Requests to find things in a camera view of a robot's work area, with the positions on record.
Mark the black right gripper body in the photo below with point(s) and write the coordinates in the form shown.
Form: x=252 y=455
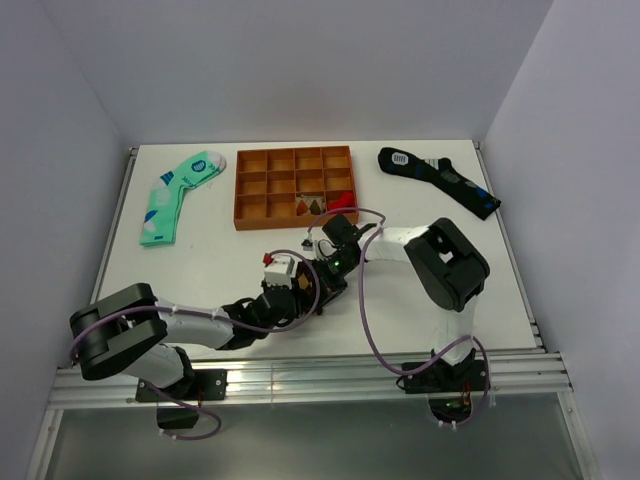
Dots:
x=332 y=272

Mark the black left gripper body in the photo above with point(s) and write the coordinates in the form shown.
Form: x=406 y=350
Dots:
x=294 y=311

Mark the brown argyle sock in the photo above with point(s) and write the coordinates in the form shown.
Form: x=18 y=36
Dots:
x=305 y=282

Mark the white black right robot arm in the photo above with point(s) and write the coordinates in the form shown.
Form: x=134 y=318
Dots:
x=450 y=269

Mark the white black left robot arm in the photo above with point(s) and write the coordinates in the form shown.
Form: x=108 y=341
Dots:
x=134 y=332

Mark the rolled orange green argyle sock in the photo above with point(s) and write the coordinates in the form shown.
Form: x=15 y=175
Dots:
x=310 y=205

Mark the rolled red sock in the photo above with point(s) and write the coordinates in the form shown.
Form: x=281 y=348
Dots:
x=343 y=203

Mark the wooden compartment tray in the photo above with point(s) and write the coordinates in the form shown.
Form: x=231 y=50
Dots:
x=269 y=180

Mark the mint green patterned sock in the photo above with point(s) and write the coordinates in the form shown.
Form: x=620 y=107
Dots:
x=167 y=195

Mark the black blue sports sock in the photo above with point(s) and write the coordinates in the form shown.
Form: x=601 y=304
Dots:
x=440 y=173

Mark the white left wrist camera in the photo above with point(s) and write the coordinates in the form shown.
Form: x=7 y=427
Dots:
x=279 y=270

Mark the aluminium table edge rail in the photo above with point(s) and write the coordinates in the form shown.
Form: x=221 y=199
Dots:
x=312 y=380

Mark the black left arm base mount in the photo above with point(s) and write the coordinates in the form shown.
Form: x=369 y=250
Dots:
x=181 y=406

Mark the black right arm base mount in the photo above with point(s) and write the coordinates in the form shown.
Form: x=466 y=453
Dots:
x=459 y=382

